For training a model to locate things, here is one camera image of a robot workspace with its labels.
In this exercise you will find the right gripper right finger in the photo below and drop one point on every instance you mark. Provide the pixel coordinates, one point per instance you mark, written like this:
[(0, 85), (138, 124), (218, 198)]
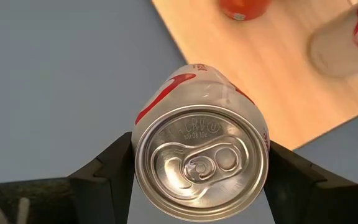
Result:
[(291, 193)]

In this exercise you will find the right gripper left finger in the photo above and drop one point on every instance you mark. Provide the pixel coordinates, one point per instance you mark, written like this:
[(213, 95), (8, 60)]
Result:
[(104, 189)]

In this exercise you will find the silver Diet Coke can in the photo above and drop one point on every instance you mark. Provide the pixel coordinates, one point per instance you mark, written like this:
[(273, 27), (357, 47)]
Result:
[(340, 43), (197, 161)]

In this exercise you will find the red Fanta soda can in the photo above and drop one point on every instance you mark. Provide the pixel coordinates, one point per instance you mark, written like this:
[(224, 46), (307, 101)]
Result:
[(244, 7)]

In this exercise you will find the grey-blue table mat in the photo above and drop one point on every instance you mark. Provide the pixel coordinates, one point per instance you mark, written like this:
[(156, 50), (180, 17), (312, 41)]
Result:
[(57, 77)]

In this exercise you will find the wooden shelf with black frame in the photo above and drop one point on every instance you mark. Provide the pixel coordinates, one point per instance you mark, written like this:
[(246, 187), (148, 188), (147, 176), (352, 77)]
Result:
[(275, 77)]

